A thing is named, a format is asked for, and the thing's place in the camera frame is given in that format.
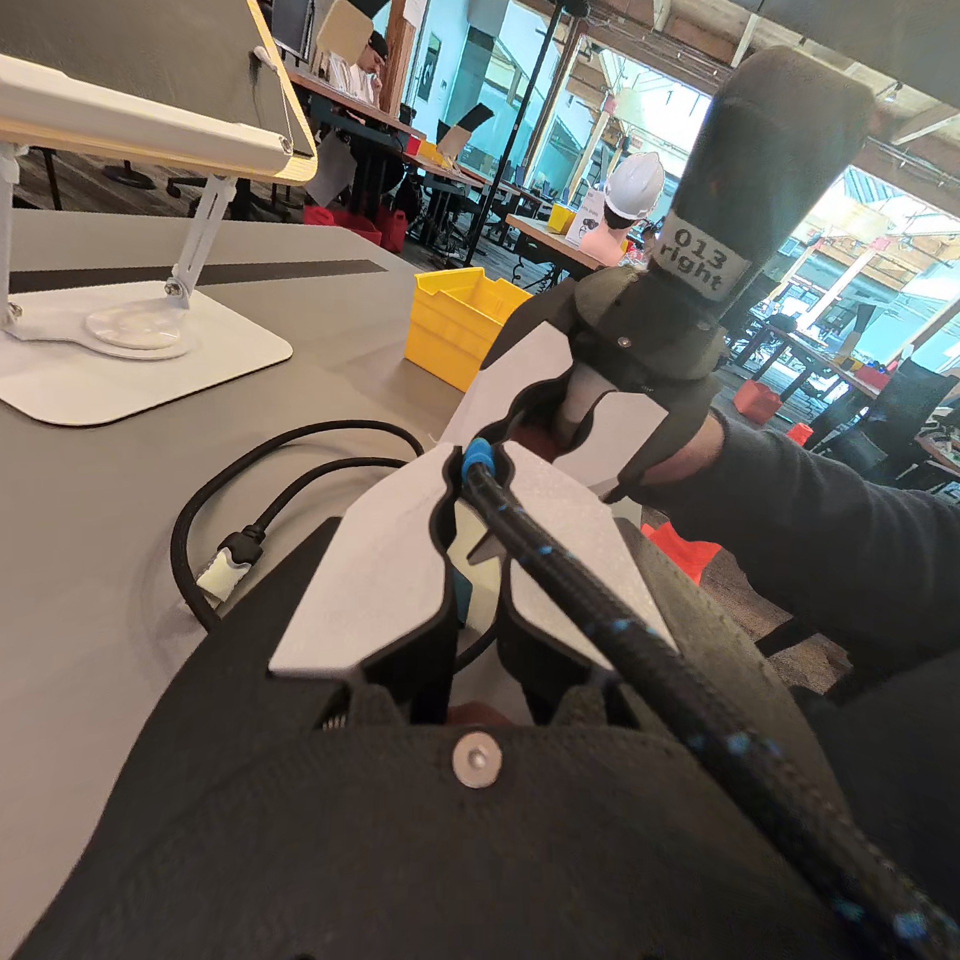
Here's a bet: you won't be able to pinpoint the long wooden desk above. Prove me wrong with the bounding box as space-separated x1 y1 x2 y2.
285 67 425 140

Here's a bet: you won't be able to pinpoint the yellow plastic bin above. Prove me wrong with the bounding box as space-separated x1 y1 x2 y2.
405 267 535 393

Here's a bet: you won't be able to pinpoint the black pole stand round base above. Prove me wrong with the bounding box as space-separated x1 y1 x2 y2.
448 0 571 271

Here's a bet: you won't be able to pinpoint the braided HDMI cable green plugs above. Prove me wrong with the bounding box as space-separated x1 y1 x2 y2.
459 438 960 960

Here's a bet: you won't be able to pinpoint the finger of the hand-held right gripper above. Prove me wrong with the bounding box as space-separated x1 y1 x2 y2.
517 388 671 500
438 322 576 451

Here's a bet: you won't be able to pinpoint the orange traffic cone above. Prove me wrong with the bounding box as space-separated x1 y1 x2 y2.
641 522 723 586

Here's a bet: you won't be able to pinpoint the person's right hand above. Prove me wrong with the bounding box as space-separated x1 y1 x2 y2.
626 412 729 507

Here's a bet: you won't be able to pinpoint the wood-rimmed black board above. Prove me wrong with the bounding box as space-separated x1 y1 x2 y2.
0 0 320 187

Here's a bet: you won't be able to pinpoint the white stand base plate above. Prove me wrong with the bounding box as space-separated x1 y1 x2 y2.
0 52 295 429

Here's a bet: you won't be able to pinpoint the black switch pigtail cable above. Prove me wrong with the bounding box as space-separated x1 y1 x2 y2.
171 418 429 633

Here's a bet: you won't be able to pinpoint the red plastic box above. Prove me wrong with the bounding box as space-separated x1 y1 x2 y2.
733 380 785 426

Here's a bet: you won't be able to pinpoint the white hard hat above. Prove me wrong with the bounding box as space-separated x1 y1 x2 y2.
603 151 666 222

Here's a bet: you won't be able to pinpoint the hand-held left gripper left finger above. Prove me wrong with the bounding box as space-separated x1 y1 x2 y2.
268 444 460 726

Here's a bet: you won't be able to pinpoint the mannequin head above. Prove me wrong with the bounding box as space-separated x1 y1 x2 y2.
581 210 646 267

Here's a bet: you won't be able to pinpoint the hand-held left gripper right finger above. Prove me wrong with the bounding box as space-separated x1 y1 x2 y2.
495 441 682 721

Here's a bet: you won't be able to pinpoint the person's right forearm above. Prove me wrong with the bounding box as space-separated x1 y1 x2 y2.
660 408 960 661

